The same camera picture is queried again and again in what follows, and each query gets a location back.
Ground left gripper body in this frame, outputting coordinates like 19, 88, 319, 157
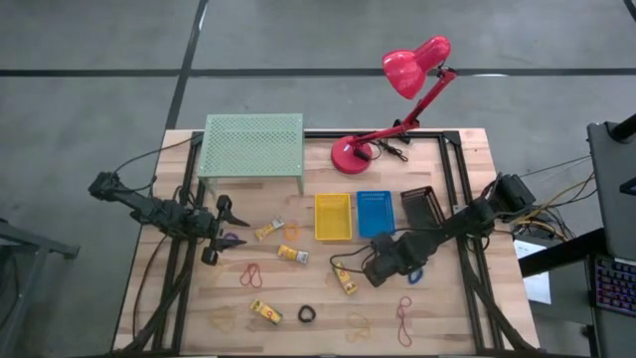
191, 207, 224, 246

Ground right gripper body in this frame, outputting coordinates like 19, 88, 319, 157
368, 241, 409, 277

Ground yellow crayon box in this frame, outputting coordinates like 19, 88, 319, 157
276, 244, 310, 266
253, 216, 286, 243
332, 262, 359, 296
248, 298, 284, 326

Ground red rubber band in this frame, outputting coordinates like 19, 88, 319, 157
396, 295, 414, 348
238, 262, 263, 289

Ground tan rubber band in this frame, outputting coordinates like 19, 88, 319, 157
345, 311, 373, 345
207, 305, 239, 335

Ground red desk lamp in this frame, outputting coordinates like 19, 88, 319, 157
330, 34, 459, 175

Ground blue plastic basket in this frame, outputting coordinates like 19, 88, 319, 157
356, 190, 398, 239

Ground black plastic basket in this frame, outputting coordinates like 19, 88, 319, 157
399, 185, 447, 231

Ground yellow plastic basket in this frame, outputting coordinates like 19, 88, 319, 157
314, 192, 354, 243

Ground green perforated metal shelf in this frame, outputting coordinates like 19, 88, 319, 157
197, 112, 306, 196

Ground white paper sheet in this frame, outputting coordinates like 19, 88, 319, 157
514, 240, 553, 305

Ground grey metal stand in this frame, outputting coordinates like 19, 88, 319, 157
0, 217, 81, 358

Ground black backlit keyboard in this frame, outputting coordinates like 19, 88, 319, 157
590, 256, 636, 318

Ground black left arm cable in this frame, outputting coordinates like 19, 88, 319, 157
111, 132, 206, 195

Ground black lamp cord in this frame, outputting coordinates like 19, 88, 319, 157
370, 132, 411, 164

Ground black aluminium table frame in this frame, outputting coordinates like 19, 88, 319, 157
121, 129, 538, 357

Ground yellow and black cables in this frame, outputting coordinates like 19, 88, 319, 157
511, 171, 597, 243

